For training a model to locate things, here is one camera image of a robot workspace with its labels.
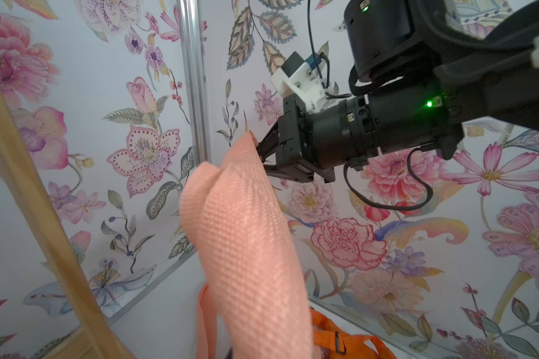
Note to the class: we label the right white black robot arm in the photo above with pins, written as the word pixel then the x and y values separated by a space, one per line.
pixel 414 82

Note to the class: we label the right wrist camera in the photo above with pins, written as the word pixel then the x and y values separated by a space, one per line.
pixel 297 77

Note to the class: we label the wooden clothes rack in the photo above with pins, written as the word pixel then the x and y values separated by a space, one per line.
pixel 26 187

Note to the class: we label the pink bag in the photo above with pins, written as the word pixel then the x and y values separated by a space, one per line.
pixel 254 282

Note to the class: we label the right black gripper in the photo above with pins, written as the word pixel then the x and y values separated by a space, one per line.
pixel 392 118

